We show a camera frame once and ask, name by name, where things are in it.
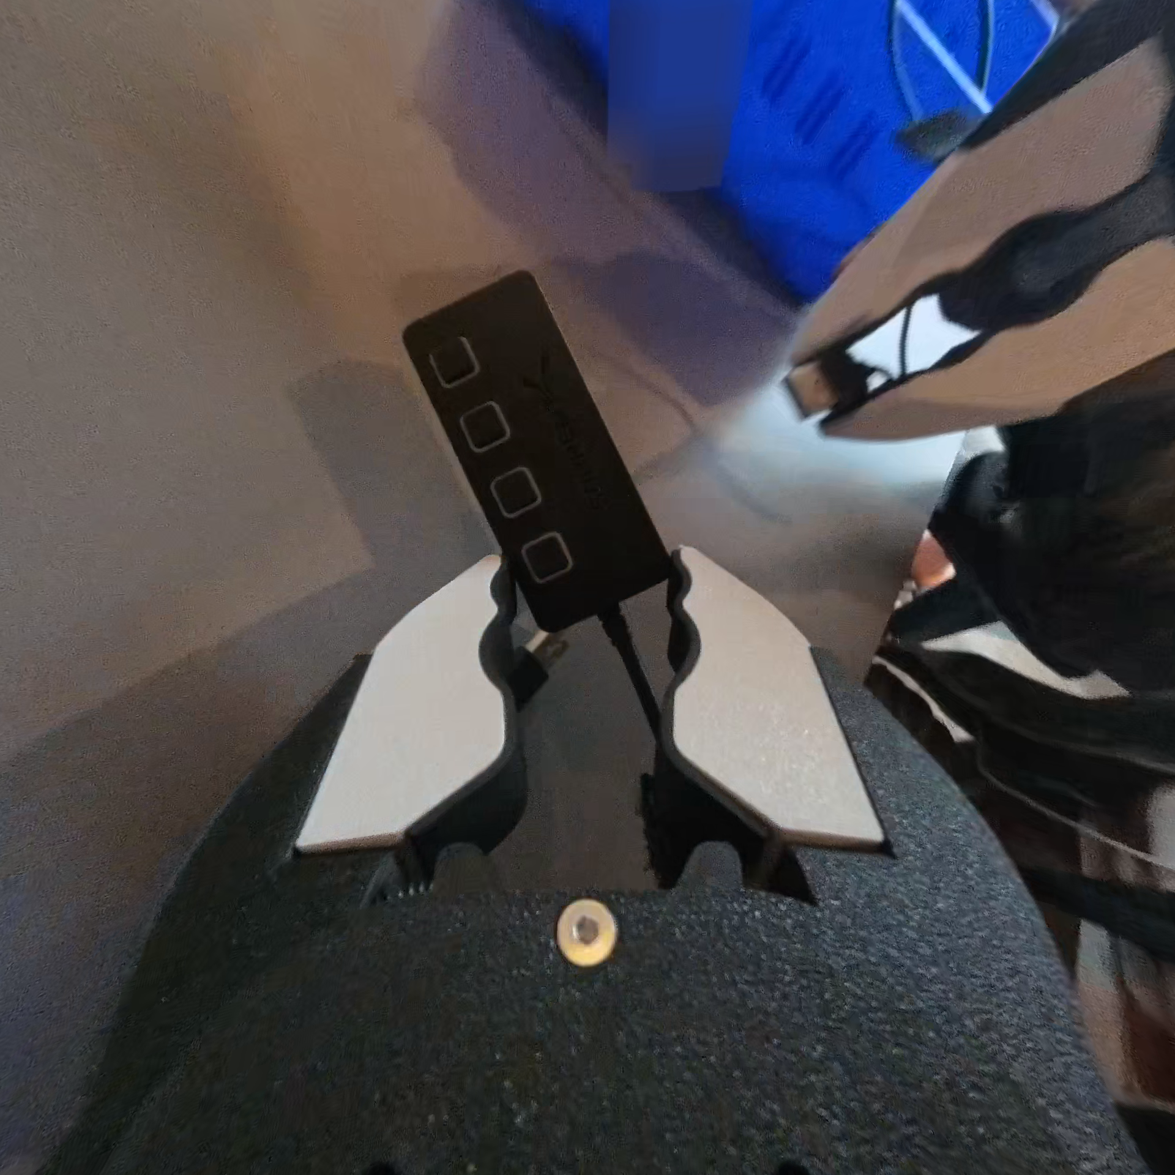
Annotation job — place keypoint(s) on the black four-button usb hub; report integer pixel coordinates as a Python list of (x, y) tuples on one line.
[(588, 477)]

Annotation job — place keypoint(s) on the person's right hand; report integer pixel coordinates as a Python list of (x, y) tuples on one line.
[(936, 561)]

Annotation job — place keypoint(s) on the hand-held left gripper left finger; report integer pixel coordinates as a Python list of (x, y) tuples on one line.
[(413, 735)]

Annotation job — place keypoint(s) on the blue plastic bin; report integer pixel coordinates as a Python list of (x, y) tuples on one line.
[(807, 211)]

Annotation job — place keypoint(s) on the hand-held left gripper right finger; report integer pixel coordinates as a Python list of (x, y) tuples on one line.
[(761, 735)]

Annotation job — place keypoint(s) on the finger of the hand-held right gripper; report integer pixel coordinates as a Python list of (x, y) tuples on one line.
[(1055, 367), (1010, 165)]

